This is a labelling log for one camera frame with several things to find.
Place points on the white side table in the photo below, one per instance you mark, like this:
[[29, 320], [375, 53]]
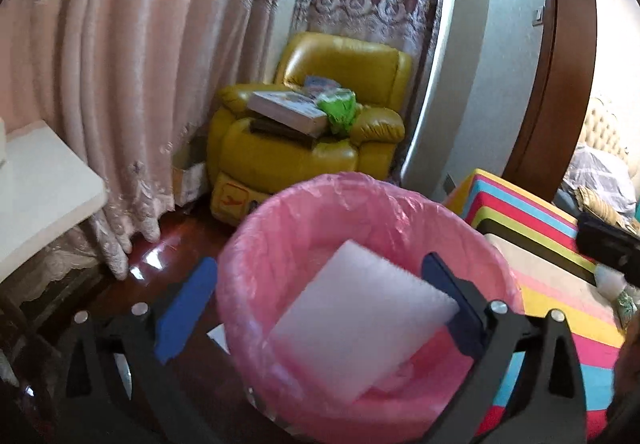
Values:
[[40, 184]]

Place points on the white paper bag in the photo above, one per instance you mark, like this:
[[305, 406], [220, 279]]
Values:
[[611, 283]]

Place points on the blue magazine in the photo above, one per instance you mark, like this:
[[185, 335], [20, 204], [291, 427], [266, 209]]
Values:
[[320, 84]]

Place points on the yellow leather armchair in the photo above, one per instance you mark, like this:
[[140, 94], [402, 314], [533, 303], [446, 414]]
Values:
[[280, 159]]

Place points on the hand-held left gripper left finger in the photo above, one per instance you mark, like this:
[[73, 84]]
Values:
[[186, 306]]

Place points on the white foam sheet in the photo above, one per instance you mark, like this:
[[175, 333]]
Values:
[[350, 314]]

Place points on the pink lined trash bin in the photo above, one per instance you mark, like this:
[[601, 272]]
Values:
[[280, 234]]

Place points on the dark thin book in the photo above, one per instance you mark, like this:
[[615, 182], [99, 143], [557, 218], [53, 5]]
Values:
[[272, 126]]

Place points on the beige patterned pillow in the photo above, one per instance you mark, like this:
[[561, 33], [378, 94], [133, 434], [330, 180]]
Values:
[[600, 206]]

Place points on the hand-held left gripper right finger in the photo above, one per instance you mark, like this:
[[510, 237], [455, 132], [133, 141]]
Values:
[[450, 306]]

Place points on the grey blue blanket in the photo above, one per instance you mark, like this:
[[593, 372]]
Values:
[[600, 174]]

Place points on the wall switch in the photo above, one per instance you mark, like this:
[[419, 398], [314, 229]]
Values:
[[537, 17]]

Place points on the pink lace curtain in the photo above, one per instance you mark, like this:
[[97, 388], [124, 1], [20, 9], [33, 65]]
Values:
[[125, 74]]

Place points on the green plastic bag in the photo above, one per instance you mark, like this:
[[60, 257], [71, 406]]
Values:
[[340, 109]]

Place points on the black box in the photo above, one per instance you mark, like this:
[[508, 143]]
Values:
[[607, 239]]

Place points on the cream tufted headboard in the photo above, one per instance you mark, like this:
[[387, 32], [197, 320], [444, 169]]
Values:
[[607, 124]]

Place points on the brown wooden door frame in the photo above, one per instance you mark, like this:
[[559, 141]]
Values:
[[565, 74]]

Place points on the grey sliding door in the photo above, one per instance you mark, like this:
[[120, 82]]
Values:
[[465, 49]]

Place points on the cardboard box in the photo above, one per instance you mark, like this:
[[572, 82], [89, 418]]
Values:
[[192, 179]]

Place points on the large thick book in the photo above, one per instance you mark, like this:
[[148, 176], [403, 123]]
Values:
[[285, 106]]

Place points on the striped colourful tablecloth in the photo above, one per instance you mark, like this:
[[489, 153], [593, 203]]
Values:
[[540, 274]]

